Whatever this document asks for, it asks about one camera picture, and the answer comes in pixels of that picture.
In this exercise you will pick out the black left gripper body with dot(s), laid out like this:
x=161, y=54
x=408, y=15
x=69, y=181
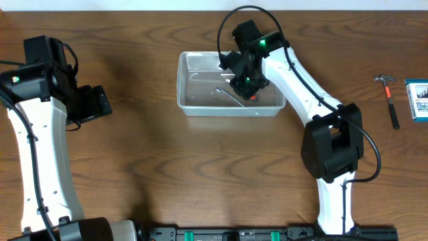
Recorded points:
x=97, y=103

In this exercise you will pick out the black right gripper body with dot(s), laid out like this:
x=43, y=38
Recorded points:
x=247, y=87

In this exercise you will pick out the silver offset wrench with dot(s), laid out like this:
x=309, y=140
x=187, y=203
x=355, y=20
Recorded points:
x=222, y=90

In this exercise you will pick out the clear plastic container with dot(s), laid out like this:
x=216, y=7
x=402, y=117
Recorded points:
x=197, y=76

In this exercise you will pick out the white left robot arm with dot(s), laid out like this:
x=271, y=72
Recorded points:
x=42, y=98

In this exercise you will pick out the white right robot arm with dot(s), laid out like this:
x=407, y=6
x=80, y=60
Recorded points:
x=333, y=140

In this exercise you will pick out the small red black hammer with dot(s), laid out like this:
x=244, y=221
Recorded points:
x=385, y=79

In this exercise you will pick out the blue white small box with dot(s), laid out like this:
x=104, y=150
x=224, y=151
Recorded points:
x=417, y=95

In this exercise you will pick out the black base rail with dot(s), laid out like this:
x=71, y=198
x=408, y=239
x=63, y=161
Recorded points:
x=292, y=233

